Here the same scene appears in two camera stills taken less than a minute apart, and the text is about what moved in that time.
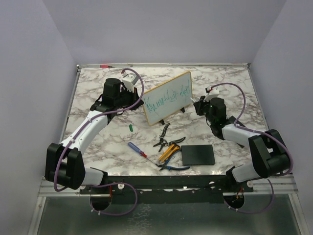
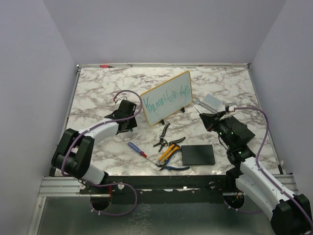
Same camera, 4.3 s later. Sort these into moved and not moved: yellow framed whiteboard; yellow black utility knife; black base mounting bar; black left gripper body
Moved: black left gripper body
Not moved: yellow framed whiteboard; yellow black utility knife; black base mounting bar
